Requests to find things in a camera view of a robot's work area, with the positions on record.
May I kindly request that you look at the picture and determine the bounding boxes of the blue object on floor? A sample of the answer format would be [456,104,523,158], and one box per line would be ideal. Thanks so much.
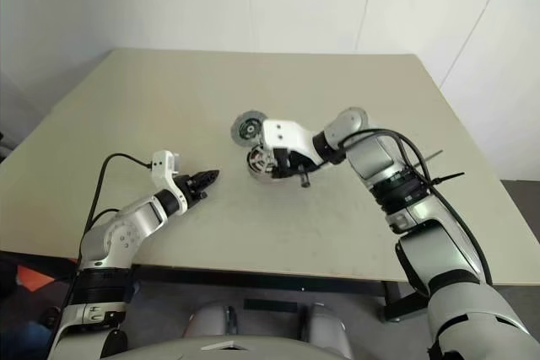
[0,320,58,360]

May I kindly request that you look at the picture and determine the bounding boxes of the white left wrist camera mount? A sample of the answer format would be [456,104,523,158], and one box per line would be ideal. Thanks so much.
[149,149,189,212]

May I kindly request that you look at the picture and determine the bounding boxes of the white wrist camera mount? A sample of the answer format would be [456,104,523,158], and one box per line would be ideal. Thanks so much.
[260,118,321,165]
[149,149,189,212]

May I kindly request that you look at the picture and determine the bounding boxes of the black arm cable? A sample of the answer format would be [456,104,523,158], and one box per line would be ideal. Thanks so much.
[78,152,154,268]
[343,127,494,287]

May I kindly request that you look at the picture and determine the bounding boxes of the black zip tie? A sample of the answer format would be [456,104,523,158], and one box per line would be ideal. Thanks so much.
[416,148,445,165]
[429,170,466,187]

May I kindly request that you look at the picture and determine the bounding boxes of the black flat bar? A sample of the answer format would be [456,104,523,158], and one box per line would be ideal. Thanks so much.
[243,298,297,313]

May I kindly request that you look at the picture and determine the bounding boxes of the silver motor housing copper windings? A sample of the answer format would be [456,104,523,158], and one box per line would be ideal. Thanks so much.
[245,144,296,183]

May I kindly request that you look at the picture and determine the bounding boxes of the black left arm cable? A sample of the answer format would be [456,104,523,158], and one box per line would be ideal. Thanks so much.
[78,152,154,268]

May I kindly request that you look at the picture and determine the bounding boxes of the silver robot chest panel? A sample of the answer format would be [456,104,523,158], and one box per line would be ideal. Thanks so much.
[111,336,341,360]

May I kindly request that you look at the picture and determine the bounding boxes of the grey rounded robot leg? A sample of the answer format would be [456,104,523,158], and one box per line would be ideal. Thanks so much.
[301,302,354,360]
[187,302,238,341]

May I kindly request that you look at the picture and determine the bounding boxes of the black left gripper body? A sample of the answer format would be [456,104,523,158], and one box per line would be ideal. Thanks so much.
[175,173,208,210]

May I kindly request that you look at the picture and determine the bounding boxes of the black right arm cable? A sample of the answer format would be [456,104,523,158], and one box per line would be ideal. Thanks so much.
[343,127,494,287]

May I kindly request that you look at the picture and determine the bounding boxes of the silver spoked rotor ring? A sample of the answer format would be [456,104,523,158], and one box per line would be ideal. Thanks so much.
[247,147,275,174]

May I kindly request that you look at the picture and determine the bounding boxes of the black table frame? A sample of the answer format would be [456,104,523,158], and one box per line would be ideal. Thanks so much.
[126,265,427,323]

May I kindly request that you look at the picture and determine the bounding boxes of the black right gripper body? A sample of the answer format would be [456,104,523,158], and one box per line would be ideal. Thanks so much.
[273,147,316,189]

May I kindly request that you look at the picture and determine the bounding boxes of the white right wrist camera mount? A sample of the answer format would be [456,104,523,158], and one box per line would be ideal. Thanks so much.
[260,118,321,165]

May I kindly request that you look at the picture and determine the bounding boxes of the orange object on floor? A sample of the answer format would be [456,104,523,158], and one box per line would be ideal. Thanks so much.
[15,264,57,293]

